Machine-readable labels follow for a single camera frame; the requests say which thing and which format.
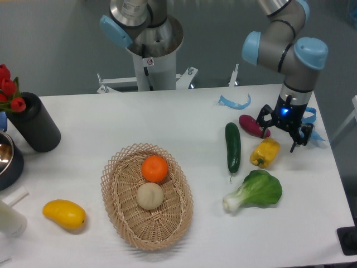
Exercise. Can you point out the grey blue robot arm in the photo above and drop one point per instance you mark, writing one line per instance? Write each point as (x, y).
(300, 60)

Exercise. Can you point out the white steamed bun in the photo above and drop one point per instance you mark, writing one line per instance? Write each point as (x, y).
(149, 196)

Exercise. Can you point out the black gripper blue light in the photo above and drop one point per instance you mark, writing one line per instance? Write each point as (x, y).
(288, 114)

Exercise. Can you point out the white cylindrical bottle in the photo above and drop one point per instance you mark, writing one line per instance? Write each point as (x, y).
(13, 223)

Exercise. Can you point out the blue tape strip curved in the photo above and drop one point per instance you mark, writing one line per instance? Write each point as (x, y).
(234, 105)

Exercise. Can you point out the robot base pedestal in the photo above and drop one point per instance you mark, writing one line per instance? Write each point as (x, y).
(150, 35)

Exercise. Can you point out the green bok choy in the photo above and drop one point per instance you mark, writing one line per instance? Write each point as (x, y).
(259, 188)

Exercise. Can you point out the yellow bell pepper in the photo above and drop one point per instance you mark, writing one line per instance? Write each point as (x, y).
(265, 153)

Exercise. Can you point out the white flat block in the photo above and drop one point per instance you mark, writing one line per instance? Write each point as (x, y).
(16, 196)

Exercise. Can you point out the dark metal bowl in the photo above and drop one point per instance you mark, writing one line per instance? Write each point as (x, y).
(12, 161)

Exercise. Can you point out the orange fruit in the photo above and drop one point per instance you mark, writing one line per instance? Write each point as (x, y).
(154, 168)

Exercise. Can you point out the purple sweet potato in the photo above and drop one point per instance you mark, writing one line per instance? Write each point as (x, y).
(250, 126)

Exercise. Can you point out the yellow mango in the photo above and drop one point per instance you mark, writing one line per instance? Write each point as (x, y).
(65, 213)

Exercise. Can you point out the blue crumpled tape strip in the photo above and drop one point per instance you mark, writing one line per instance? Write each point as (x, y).
(310, 119)

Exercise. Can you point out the black cylindrical vase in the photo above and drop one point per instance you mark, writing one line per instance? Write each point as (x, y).
(35, 124)

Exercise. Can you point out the green cucumber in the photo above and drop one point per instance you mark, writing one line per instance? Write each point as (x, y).
(233, 147)

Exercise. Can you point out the white metal frame bracket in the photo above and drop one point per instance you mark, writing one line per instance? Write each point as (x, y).
(183, 81)

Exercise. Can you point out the woven wicker basket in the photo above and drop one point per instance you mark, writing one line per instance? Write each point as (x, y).
(146, 229)

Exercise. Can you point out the red tulip flowers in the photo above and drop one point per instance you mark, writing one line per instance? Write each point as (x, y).
(11, 99)

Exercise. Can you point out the black device table corner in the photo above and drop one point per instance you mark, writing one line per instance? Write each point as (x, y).
(347, 239)

